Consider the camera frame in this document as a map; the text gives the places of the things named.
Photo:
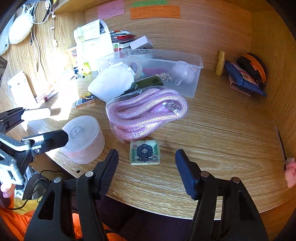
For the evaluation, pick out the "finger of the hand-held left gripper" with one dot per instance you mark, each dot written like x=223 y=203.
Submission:
x=37 y=114
x=55 y=138

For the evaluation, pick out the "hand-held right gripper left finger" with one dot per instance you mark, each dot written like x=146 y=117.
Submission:
x=108 y=172

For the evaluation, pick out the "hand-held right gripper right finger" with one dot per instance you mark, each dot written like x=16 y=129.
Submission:
x=185 y=172

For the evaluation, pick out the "pink round case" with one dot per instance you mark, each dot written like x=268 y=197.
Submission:
x=83 y=141

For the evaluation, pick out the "square floral tile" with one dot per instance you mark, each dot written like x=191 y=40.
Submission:
x=144 y=152

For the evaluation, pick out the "white cloth pouch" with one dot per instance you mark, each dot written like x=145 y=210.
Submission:
x=108 y=83

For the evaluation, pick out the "clear plastic storage box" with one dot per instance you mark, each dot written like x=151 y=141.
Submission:
x=185 y=89

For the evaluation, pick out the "dark green glass jar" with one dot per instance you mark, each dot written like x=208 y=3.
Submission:
x=148 y=82

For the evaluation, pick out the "wooden desktop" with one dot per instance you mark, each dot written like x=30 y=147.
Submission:
x=219 y=143

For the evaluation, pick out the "person's left hand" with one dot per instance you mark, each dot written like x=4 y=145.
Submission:
x=5 y=189

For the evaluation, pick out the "white flat box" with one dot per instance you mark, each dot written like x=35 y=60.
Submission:
x=22 y=85

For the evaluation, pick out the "small dark card pack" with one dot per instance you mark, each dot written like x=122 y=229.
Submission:
x=85 y=102

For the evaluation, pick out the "white printed tube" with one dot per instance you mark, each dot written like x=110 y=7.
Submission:
x=73 y=59

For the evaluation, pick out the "orange clothing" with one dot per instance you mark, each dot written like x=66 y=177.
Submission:
x=13 y=220

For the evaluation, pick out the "yellow liquid bottle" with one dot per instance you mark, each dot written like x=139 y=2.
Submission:
x=81 y=55

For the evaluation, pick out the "white file stand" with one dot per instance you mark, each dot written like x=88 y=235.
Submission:
x=101 y=44

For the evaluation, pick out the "metal keyring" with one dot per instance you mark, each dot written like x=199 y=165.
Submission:
x=167 y=77

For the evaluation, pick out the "white round plush toy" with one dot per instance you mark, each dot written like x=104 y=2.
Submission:
x=185 y=71

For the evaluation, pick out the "black pen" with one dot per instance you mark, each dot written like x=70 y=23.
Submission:
x=282 y=146

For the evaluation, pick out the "pink soft object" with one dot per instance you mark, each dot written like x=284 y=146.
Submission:
x=291 y=172

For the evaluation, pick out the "blue patchwork pouch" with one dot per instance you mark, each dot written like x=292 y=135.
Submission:
x=240 y=78

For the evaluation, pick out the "stack of notebooks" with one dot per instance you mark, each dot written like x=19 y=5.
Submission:
x=121 y=37

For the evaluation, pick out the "yellow lotion tube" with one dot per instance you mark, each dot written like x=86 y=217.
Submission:
x=220 y=62

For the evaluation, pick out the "small white box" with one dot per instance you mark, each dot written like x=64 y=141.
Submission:
x=141 y=42

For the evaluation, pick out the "black orange zip case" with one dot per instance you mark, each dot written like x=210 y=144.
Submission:
x=253 y=66

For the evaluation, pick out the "pink sticky note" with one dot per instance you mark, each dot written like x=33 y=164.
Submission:
x=111 y=9

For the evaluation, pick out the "orange paper note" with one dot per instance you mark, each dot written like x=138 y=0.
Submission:
x=155 y=12

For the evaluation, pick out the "green paper note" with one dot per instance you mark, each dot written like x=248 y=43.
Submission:
x=150 y=3

